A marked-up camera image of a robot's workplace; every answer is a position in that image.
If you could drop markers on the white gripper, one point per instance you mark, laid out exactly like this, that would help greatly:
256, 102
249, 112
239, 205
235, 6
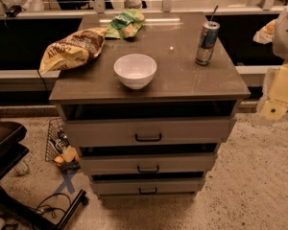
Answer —
286, 37

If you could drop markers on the white bowl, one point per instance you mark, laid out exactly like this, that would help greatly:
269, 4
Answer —
135, 70

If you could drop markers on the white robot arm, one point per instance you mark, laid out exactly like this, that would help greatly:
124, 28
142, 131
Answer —
276, 32

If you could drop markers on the green rice chip bag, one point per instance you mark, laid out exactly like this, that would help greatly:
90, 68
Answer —
125, 24

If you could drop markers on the brown yellow chip bag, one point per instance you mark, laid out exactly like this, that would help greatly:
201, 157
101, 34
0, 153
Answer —
74, 50

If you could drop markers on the silver blue energy drink can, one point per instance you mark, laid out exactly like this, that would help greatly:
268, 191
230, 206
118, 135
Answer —
208, 37

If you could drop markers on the black straw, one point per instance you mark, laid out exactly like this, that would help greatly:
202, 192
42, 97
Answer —
213, 13

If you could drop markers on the grey drawer cabinet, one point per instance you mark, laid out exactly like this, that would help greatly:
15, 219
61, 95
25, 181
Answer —
144, 117

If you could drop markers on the blue tape cross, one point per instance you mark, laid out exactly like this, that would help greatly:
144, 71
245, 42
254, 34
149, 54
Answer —
67, 182

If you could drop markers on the black cart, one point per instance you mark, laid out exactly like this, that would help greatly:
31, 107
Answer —
11, 152

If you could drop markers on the black device on ledge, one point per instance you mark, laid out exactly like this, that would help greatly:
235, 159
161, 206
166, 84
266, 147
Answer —
13, 11

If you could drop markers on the middle drawer with black handle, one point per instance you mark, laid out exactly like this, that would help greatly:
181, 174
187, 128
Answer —
157, 163

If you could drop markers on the drawer with black handle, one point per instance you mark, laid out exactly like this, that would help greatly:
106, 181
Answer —
146, 187
157, 163
140, 132

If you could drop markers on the top drawer with black handle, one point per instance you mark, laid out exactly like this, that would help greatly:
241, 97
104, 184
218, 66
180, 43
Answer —
140, 132

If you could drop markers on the bottom drawer with black handle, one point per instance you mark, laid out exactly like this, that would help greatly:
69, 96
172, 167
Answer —
146, 187

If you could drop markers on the wire basket with snacks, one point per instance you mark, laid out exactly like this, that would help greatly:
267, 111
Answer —
59, 151

